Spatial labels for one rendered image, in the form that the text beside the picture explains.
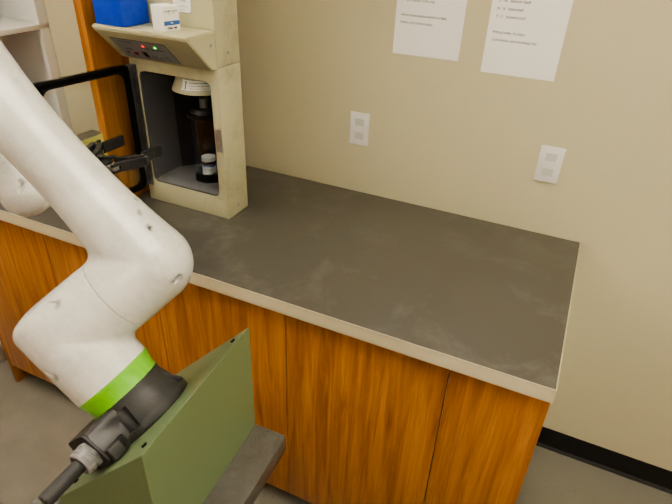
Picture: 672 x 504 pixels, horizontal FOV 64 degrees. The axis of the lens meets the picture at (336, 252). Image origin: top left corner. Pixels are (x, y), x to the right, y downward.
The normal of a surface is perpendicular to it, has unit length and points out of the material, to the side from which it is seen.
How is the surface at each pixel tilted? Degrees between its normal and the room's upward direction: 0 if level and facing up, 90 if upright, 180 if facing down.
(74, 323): 62
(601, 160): 90
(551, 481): 0
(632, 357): 90
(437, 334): 0
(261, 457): 0
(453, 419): 90
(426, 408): 90
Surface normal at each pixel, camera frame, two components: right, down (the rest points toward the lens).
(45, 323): 0.12, 0.04
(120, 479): -0.36, 0.48
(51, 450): 0.04, -0.85
